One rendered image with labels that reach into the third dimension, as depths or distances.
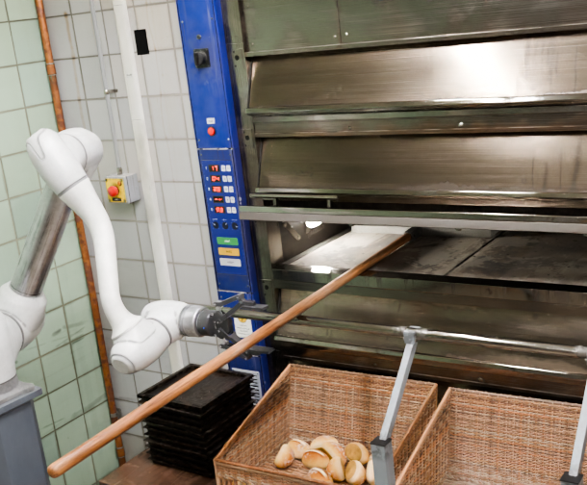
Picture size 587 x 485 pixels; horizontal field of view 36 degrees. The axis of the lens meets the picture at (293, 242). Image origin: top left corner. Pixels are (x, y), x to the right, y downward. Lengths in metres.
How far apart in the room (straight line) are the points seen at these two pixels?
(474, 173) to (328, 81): 0.54
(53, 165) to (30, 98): 0.92
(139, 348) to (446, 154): 1.03
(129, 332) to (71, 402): 1.23
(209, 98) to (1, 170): 0.83
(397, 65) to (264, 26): 0.48
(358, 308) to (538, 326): 0.60
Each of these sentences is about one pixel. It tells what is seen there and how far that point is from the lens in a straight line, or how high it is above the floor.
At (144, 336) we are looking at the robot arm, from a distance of 2.51.
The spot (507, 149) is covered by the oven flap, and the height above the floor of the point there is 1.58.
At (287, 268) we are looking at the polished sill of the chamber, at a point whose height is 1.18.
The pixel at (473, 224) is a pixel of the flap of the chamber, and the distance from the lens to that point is 2.49.
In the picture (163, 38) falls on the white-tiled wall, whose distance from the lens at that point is 3.15.
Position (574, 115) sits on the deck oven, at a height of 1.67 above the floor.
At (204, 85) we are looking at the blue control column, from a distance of 3.02.
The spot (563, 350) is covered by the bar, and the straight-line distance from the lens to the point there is 2.27.
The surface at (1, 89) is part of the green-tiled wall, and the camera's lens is 3.40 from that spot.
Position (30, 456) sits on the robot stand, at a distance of 2.93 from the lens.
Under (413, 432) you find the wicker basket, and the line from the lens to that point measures 2.75.
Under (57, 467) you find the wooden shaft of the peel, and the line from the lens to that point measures 1.93.
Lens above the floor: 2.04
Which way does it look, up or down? 15 degrees down
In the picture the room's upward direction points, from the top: 7 degrees counter-clockwise
